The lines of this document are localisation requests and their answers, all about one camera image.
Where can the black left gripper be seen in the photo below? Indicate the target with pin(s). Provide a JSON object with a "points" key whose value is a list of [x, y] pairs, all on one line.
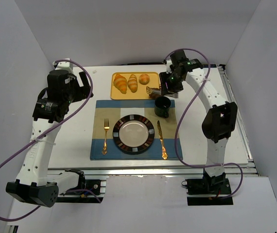
{"points": [[80, 88]]}

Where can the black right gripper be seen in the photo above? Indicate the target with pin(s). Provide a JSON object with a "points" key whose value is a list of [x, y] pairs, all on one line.
{"points": [[166, 88]]}

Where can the brown chocolate croissant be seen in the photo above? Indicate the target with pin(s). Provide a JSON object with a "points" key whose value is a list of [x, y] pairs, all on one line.
{"points": [[154, 92]]}

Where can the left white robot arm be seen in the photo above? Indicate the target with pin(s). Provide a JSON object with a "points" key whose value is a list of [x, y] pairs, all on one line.
{"points": [[32, 185]]}

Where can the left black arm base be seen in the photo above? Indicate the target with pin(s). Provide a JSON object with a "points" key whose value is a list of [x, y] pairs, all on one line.
{"points": [[93, 193]]}

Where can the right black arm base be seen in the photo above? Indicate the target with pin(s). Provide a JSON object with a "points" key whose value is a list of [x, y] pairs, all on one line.
{"points": [[208, 191]]}

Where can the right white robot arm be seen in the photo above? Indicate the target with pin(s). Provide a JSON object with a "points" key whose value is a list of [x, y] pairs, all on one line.
{"points": [[220, 119]]}

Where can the dark green mug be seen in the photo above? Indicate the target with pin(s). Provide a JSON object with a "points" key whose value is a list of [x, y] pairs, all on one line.
{"points": [[162, 106]]}

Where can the round orange bun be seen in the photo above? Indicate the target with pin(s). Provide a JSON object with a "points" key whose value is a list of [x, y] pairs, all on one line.
{"points": [[144, 78]]}

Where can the small striped croissant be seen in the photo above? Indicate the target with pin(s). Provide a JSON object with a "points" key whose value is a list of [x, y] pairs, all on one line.
{"points": [[132, 83]]}

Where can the large striped croissant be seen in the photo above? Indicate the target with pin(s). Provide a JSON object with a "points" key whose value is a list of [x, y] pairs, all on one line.
{"points": [[120, 82]]}

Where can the yellow plastic tray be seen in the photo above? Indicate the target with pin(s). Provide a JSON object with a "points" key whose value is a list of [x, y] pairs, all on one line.
{"points": [[141, 91]]}

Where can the gold fork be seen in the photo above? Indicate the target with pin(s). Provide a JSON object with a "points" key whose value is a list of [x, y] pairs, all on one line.
{"points": [[106, 129]]}

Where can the blue beige checked placemat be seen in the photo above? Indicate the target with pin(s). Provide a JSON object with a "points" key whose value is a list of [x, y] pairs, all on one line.
{"points": [[116, 109]]}

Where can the dark rimmed ceramic plate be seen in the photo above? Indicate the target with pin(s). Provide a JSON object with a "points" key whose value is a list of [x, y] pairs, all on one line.
{"points": [[133, 134]]}

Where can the gold knife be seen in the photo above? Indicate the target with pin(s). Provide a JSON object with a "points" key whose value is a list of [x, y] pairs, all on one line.
{"points": [[163, 149]]}

